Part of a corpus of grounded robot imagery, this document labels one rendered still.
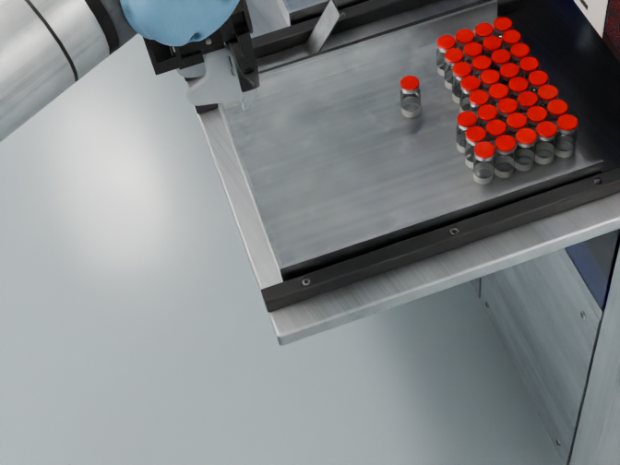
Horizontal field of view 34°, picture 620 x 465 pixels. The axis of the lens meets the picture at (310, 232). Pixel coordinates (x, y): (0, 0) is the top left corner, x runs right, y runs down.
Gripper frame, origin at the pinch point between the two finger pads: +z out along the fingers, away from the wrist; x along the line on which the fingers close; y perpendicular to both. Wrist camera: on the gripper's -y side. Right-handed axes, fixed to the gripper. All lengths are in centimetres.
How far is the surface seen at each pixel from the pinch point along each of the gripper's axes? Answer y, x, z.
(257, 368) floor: 7, -36, 110
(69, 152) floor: 33, -106, 110
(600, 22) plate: -35.5, -3.3, 9.0
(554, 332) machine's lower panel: -36, -3, 70
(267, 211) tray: 0.9, -3.8, 21.4
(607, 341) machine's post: -36, 9, 53
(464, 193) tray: -18.9, 2.1, 21.4
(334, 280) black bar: -2.7, 8.1, 19.8
